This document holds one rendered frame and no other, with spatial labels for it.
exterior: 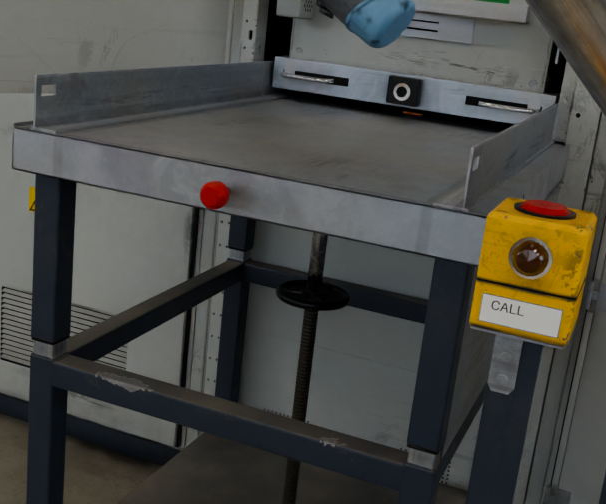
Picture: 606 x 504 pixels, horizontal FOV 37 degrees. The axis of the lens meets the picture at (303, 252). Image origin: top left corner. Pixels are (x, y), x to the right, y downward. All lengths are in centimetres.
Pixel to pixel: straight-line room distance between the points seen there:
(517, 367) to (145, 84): 81
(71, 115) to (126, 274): 77
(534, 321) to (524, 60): 99
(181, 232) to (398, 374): 53
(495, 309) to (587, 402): 99
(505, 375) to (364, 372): 105
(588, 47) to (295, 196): 39
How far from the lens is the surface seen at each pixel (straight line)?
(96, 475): 208
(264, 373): 191
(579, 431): 175
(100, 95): 132
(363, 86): 175
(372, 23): 111
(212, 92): 160
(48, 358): 131
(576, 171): 164
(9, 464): 213
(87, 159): 117
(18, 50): 161
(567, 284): 74
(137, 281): 198
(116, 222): 197
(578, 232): 73
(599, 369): 170
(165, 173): 111
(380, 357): 180
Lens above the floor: 105
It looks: 16 degrees down
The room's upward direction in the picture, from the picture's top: 6 degrees clockwise
